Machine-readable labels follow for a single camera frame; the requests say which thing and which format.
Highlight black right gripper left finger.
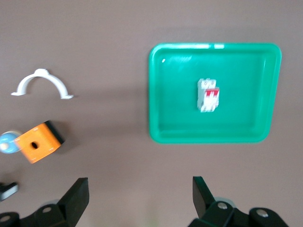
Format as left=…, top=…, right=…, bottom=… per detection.
left=0, top=177, right=90, bottom=227

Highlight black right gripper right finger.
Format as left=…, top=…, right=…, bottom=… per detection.
left=188, top=175, right=289, bottom=227

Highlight white red circuit breaker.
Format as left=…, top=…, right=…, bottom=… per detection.
left=196, top=78, right=220, bottom=113

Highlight blue round dome capacitor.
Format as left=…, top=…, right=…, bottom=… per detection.
left=0, top=129, right=23, bottom=155

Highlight black push button red tip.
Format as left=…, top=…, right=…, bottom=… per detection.
left=0, top=181, right=19, bottom=202

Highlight orange button box black base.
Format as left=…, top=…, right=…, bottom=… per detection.
left=14, top=120, right=66, bottom=165

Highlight green plastic tray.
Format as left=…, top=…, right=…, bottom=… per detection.
left=148, top=42, right=283, bottom=145

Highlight small white pipe clamp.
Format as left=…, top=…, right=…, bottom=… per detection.
left=10, top=68, right=75, bottom=101

